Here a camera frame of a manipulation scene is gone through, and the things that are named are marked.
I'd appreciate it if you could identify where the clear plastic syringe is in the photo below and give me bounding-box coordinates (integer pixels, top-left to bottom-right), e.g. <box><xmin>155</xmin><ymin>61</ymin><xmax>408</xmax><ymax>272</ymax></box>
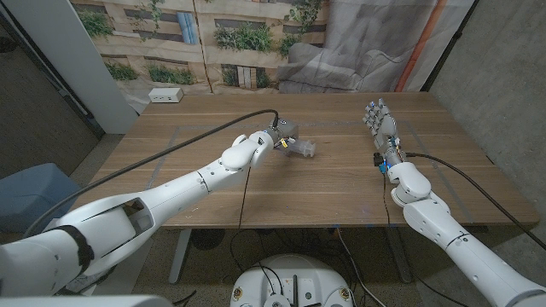
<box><xmin>281</xmin><ymin>138</ymin><xmax>317</xmax><ymax>159</ymax></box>

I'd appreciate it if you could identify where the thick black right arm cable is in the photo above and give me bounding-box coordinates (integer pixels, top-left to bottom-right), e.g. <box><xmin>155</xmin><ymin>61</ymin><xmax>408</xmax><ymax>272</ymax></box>
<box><xmin>404</xmin><ymin>152</ymin><xmax>546</xmax><ymax>251</ymax></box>

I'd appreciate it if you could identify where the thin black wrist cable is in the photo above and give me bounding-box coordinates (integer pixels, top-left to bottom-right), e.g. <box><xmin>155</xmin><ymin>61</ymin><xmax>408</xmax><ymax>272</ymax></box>
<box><xmin>382</xmin><ymin>172</ymin><xmax>470</xmax><ymax>307</ymax></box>
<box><xmin>236</xmin><ymin>165</ymin><xmax>253</xmax><ymax>231</ymax></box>

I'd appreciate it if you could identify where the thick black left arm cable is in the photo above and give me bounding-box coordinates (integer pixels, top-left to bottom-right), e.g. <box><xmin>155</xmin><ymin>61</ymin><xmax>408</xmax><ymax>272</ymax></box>
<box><xmin>23</xmin><ymin>108</ymin><xmax>281</xmax><ymax>238</ymax></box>

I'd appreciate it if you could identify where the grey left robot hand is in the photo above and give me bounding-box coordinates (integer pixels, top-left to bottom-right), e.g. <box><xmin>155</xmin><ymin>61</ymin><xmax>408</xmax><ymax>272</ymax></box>
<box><xmin>266</xmin><ymin>118</ymin><xmax>302</xmax><ymax>157</ymax></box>

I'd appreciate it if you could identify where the thin black left wrist cable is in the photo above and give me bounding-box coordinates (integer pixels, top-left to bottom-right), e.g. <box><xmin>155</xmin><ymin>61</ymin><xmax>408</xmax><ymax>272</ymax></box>
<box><xmin>236</xmin><ymin>165</ymin><xmax>253</xmax><ymax>231</ymax></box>

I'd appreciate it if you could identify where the grey table leg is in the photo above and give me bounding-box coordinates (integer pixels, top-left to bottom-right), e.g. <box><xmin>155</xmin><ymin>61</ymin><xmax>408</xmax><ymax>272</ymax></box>
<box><xmin>386</xmin><ymin>225</ymin><xmax>414</xmax><ymax>285</ymax></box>
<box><xmin>168</xmin><ymin>228</ymin><xmax>193</xmax><ymax>286</ymax></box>

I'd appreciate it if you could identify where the black backdrop stand pole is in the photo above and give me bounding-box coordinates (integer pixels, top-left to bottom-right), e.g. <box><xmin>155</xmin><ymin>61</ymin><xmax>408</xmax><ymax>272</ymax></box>
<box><xmin>420</xmin><ymin>0</ymin><xmax>481</xmax><ymax>93</ymax></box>

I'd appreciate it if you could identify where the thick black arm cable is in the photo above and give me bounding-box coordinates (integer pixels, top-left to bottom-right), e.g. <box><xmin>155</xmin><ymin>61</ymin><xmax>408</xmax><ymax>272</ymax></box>
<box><xmin>404</xmin><ymin>152</ymin><xmax>546</xmax><ymax>251</ymax></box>
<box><xmin>23</xmin><ymin>108</ymin><xmax>281</xmax><ymax>238</ymax></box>

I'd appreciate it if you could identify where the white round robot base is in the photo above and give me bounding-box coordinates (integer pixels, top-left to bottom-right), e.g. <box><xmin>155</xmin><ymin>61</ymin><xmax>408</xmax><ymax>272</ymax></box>
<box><xmin>229</xmin><ymin>254</ymin><xmax>355</xmax><ymax>307</ymax></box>

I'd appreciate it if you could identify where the blue upholstered seat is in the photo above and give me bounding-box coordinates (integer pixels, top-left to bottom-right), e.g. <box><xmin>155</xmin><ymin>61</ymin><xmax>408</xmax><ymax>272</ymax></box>
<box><xmin>0</xmin><ymin>162</ymin><xmax>82</xmax><ymax>234</ymax></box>

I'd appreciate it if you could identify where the white partition panel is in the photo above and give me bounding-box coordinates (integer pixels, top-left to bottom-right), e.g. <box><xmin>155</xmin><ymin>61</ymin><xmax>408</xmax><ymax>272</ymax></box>
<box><xmin>2</xmin><ymin>0</ymin><xmax>140</xmax><ymax>136</ymax></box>

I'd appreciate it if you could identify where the black round floor disc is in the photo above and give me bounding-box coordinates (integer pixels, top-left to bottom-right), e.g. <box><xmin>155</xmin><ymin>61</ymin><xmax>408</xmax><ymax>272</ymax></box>
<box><xmin>190</xmin><ymin>229</ymin><xmax>226</xmax><ymax>252</ymax></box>

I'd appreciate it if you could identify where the grey floor cable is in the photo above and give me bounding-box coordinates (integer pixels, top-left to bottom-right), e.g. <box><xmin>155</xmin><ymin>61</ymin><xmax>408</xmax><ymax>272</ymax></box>
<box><xmin>336</xmin><ymin>228</ymin><xmax>387</xmax><ymax>307</ymax></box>

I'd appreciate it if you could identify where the white power strip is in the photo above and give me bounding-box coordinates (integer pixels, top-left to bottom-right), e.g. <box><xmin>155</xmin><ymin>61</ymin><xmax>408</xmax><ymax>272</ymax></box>
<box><xmin>148</xmin><ymin>87</ymin><xmax>184</xmax><ymax>104</ymax></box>

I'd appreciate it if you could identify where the printed fabric backdrop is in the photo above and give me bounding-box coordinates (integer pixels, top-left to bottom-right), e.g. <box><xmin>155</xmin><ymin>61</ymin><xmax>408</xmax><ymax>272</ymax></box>
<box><xmin>70</xmin><ymin>0</ymin><xmax>477</xmax><ymax>107</ymax></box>

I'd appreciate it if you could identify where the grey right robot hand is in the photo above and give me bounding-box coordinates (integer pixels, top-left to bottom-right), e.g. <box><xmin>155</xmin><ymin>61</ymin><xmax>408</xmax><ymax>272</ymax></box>
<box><xmin>362</xmin><ymin>98</ymin><xmax>406</xmax><ymax>168</ymax></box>

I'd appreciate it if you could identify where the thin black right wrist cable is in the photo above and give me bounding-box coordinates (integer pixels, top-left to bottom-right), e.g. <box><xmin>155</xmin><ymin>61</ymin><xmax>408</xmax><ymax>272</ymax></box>
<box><xmin>382</xmin><ymin>172</ymin><xmax>470</xmax><ymax>307</ymax></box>

